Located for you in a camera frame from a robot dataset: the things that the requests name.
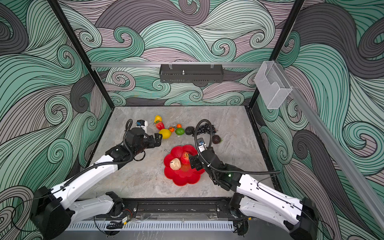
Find black corner frame post left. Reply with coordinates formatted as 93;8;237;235
48;0;115;111

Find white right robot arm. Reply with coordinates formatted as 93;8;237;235
190;138;320;240

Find red fake strawberry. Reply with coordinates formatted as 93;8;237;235
156;121;165;131

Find green fake pepper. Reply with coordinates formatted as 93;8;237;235
175;128;185;136

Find beige fake garlic bulb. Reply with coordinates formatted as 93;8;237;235
169;158;182;171

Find aluminium right rail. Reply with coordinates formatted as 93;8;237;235
276;63;384;230

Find black fake grape bunch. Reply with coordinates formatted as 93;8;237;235
193;123;217;135

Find orange fake tomatoes on vine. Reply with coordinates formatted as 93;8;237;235
168;124;182;133

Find clear plastic wall bin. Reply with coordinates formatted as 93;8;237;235
255;61;292;110

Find aluminium rail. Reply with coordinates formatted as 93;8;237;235
276;63;384;230
90;61;262;69

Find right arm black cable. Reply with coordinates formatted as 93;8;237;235
193;119;281;176

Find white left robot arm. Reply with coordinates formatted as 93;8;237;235
30;119;163;240

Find yellow fake pepper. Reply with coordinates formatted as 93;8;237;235
154;115;162;124

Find yellow fake lemon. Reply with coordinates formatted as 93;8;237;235
159;129;172;139

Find red fake apple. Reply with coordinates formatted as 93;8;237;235
180;152;190;165

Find black corner frame post right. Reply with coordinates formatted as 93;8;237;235
249;1;304;110

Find dark purple fake plum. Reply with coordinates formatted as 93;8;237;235
212;135;222;145

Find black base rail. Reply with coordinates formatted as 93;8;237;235
123;197;242;221

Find black wall tray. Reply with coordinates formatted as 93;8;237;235
159;65;224;86

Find dark fake avocado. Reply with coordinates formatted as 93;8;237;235
185;126;195;136

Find black corner frame post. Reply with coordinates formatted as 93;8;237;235
249;1;304;110
48;0;115;111

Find red flower-shaped fruit bowl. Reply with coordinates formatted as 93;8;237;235
164;145;205;187

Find aluminium back rail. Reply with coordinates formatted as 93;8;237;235
90;61;262;69

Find white slotted cable duct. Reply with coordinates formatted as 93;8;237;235
67;221;234;232

